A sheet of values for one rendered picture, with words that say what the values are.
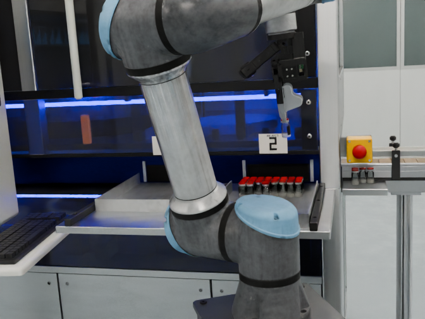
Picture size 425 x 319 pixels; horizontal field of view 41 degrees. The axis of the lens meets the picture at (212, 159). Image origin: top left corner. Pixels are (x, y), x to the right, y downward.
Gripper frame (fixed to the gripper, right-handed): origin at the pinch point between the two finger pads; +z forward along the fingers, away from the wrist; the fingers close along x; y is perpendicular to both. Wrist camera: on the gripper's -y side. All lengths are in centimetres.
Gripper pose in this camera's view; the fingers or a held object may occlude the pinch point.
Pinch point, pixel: (282, 116)
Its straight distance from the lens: 140.7
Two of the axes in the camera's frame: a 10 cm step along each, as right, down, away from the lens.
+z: 1.4, 9.7, 2.1
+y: 9.7, -0.9, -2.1
